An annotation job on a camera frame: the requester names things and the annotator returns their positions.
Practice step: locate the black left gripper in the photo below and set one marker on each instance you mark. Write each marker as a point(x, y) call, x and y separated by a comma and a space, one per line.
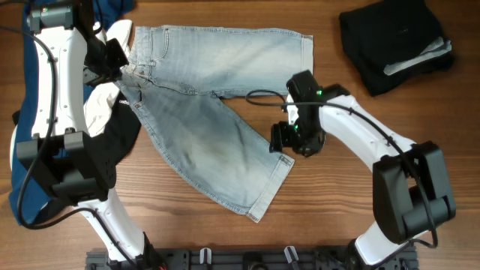
point(120, 61)

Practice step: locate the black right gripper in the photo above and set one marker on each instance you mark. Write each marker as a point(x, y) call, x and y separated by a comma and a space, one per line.
point(277, 136)

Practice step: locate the light blue denim jeans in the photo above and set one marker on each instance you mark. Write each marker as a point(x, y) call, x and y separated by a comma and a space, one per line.
point(176, 81)

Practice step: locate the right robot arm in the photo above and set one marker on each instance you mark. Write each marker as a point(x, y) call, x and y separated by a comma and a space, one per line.
point(412, 193)

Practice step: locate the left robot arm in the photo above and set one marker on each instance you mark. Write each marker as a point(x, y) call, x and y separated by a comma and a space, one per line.
point(60, 156)

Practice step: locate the white garment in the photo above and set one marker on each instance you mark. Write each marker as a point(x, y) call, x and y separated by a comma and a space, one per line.
point(105, 97)

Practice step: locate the black garment with logo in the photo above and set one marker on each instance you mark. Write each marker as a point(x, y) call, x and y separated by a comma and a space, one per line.
point(118, 137)

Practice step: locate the folded black garment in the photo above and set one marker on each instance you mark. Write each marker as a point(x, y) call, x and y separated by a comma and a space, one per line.
point(390, 42)

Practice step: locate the blue shirt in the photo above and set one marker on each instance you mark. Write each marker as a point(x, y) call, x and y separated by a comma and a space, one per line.
point(35, 200)

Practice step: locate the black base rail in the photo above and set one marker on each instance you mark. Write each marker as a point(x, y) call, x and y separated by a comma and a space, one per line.
point(255, 258)

